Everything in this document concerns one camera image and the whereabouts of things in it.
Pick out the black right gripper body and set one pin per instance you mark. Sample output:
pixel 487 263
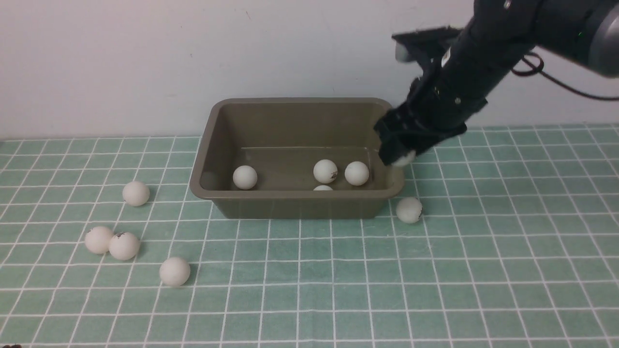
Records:
pixel 434 111

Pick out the white ball printed logo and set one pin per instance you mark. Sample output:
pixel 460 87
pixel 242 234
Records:
pixel 405 160

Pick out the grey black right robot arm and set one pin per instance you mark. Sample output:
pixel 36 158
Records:
pixel 462 66

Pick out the white ball beside bin corner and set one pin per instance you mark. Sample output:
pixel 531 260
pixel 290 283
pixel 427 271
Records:
pixel 409 210

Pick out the green checkered tablecloth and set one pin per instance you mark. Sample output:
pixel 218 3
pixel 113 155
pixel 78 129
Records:
pixel 517 248

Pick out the olive green plastic bin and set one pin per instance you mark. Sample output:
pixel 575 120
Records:
pixel 282 139

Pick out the white ball left pair marked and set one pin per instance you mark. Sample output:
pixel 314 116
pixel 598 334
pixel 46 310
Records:
pixel 124 246

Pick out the white ball left pair outer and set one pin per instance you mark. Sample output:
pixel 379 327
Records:
pixel 98 239

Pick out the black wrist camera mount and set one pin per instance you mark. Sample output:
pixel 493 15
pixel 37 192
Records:
pixel 424 45

